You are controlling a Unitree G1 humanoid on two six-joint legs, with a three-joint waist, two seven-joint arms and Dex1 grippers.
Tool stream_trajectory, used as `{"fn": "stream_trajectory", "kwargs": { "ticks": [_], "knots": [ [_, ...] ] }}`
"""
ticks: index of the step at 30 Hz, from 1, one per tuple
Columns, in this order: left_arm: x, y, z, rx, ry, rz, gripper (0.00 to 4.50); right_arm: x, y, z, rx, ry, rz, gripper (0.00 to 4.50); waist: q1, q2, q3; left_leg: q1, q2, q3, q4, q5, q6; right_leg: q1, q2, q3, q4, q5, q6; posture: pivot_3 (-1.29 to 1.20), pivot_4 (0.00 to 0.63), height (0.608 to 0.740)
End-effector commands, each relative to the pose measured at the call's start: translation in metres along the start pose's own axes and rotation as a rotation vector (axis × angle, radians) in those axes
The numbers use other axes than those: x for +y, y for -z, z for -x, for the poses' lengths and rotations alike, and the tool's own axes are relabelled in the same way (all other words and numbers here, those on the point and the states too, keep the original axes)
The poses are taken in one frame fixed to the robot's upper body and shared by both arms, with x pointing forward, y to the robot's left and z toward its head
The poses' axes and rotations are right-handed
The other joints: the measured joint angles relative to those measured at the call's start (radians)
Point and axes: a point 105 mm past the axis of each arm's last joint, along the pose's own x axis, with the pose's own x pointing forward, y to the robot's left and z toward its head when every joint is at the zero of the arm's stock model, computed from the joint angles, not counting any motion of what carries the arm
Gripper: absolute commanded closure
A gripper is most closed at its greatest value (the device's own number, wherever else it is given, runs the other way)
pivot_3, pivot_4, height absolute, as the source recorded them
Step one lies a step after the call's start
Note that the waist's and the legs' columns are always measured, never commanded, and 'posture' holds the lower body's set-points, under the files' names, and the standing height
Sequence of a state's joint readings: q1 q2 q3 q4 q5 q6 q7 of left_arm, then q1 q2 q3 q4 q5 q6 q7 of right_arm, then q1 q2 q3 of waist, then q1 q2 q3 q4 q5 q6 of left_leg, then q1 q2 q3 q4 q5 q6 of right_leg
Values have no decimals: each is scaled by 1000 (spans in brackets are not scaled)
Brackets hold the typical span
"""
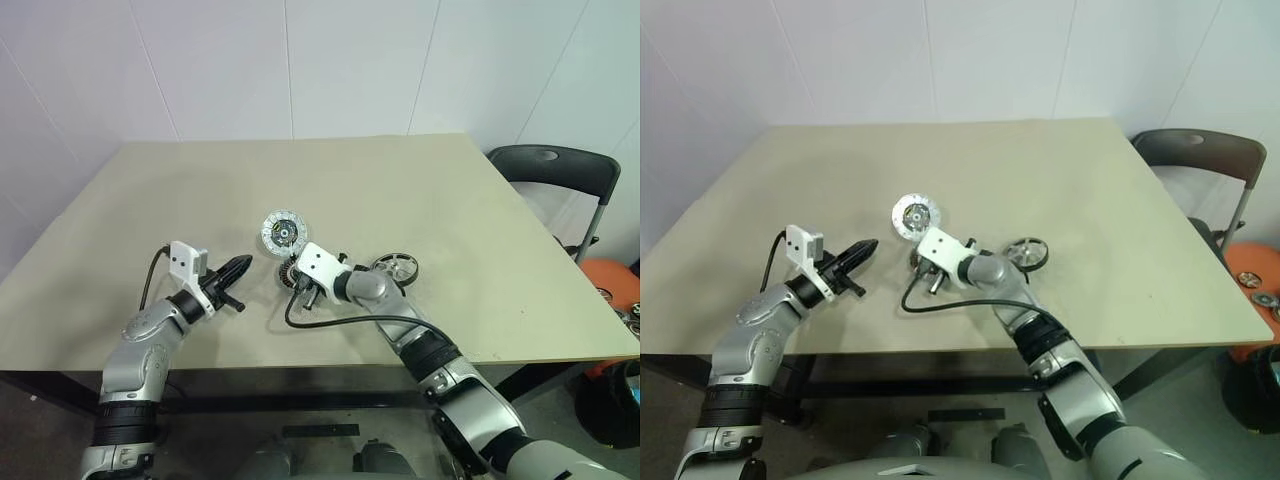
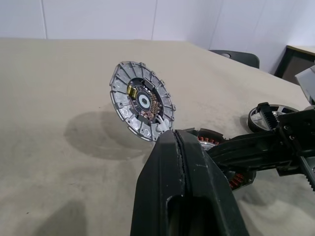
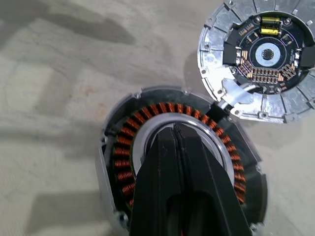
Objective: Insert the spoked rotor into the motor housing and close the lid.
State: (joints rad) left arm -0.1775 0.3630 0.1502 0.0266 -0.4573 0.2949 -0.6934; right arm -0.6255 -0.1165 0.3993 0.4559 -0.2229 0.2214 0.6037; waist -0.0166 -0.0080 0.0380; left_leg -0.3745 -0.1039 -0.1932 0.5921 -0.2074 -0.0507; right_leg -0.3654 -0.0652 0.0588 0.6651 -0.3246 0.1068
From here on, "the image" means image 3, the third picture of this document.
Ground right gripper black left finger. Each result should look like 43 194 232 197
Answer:
128 122 186 236

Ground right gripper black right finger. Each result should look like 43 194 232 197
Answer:
173 122 252 236

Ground motor housing with copper windings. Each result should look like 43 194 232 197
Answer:
94 85 269 236

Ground silver motor lid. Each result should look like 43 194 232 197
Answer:
196 0 315 124

